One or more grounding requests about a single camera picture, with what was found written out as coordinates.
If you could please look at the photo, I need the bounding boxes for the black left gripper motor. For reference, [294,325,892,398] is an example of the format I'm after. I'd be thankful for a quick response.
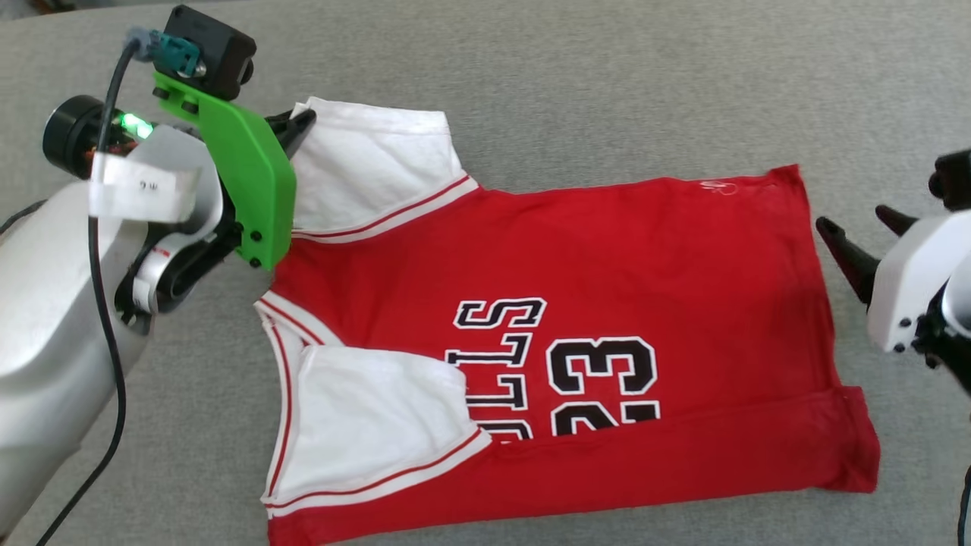
[42,94,107,180]

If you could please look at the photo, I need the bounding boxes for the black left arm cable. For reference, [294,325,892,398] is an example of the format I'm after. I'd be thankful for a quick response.
[34,38,146,546]

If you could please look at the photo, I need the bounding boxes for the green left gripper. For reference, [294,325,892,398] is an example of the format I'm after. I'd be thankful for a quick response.
[152,71,317,271]

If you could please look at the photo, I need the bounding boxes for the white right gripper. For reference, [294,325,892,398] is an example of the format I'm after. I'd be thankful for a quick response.
[815,205,971,354]

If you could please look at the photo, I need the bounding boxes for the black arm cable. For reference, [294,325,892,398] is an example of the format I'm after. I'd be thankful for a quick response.
[957,464,971,546]
[34,38,146,546]

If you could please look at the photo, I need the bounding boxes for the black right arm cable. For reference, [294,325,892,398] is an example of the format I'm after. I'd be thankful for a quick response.
[957,464,971,546]

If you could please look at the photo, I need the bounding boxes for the teal left camera connector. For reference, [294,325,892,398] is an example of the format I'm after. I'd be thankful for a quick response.
[125,27,201,77]

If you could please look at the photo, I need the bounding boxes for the red white basketball jersey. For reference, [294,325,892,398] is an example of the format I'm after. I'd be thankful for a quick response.
[254,96,881,546]

